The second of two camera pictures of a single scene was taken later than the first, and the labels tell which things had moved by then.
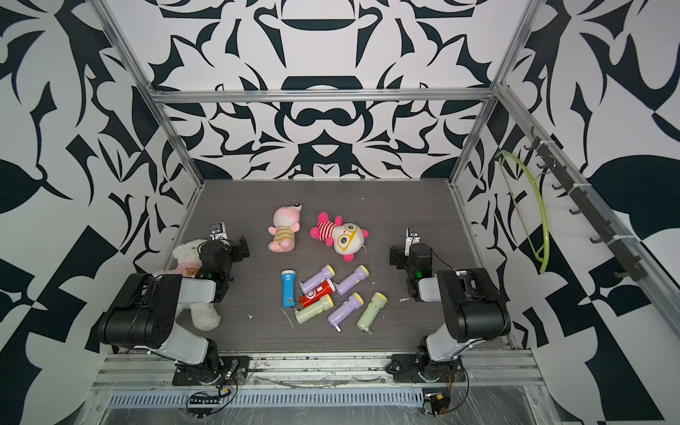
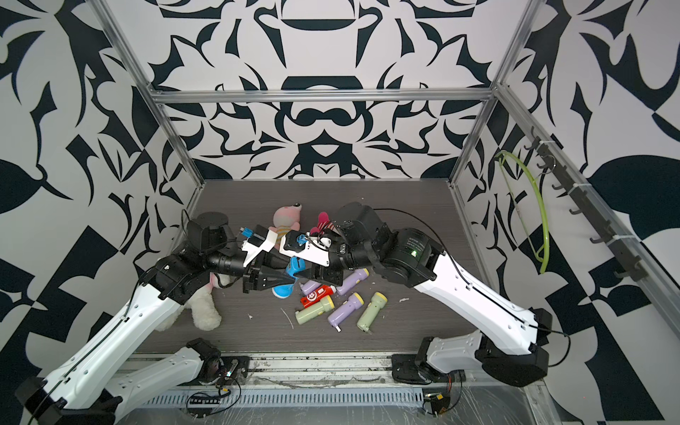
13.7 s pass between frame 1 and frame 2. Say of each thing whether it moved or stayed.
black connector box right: stayed
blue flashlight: moved
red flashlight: stayed
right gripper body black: moved
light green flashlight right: stayed
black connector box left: stayed
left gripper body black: moved
